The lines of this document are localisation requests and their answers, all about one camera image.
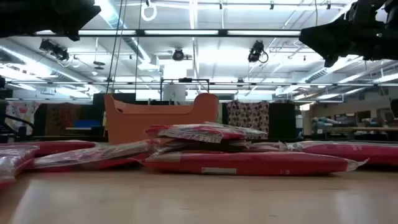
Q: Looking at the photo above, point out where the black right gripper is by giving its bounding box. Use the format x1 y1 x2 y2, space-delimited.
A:
298 0 398 68

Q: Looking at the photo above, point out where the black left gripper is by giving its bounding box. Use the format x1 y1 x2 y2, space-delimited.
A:
0 0 102 42

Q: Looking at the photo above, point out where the red popcorn bag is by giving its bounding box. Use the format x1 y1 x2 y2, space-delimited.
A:
145 122 269 144
29 139 98 157
143 150 369 177
26 139 155 173
0 145 40 191
285 140 398 167

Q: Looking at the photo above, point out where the black panel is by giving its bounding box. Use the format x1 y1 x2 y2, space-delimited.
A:
269 102 297 140

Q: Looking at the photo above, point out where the dark red patterned cloth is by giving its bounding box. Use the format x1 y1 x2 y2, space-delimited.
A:
45 102 76 136

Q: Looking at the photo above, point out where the blue box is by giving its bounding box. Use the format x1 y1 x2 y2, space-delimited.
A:
73 119 103 129

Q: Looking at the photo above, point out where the light patterned cloth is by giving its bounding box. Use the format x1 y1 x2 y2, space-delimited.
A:
4 101 42 136
226 100 271 140

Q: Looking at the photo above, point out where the white container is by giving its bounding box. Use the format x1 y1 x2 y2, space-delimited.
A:
162 83 187 104

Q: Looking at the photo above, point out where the orange plastic basket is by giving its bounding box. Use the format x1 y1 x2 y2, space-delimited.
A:
104 92 220 146

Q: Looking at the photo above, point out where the black ceiling camera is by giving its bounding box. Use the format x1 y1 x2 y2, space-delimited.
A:
247 40 269 64
172 47 185 62
39 39 70 62

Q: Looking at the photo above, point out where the black hanging cable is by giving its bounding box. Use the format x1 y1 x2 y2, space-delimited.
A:
105 0 124 94

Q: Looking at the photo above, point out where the white cable loop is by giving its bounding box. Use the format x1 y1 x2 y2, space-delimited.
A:
140 0 159 22

